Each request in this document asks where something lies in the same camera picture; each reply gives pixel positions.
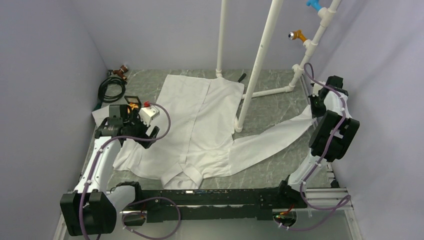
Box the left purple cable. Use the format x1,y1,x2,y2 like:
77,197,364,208
79,101,182,240

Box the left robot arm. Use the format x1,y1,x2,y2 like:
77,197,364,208
60,102,160,238

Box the brown toy figure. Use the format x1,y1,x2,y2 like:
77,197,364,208
112,64,129,81

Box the orange hook on rack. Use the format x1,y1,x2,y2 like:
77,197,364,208
288,29,308,43

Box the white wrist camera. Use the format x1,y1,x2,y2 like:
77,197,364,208
138,101,160,127
311,83,323,97

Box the black wire frame stand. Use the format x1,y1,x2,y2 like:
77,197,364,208
124,95,142,108

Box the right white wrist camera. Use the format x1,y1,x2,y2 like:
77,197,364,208
311,83,323,97

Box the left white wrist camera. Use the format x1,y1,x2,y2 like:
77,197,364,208
138,101,160,127

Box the coiled black cable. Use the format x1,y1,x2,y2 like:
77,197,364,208
97,76,127,104

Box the white pvc pipe rack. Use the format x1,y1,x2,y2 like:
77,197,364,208
215,0,342,133

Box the orange yellow flower brooch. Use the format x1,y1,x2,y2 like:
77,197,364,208
129,103,141,111

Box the blue hook on rack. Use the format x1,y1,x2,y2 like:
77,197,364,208
306,0,323,12

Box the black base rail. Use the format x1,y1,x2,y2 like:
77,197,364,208
123,181,307,223

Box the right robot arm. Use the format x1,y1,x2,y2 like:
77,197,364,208
275,75,360,208

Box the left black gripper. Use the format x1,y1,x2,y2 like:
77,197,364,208
123,108,159,149

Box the white button shirt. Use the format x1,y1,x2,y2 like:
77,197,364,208
112,75,313,190

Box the black handled screwdriver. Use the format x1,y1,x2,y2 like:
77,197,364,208
237,73,247,83

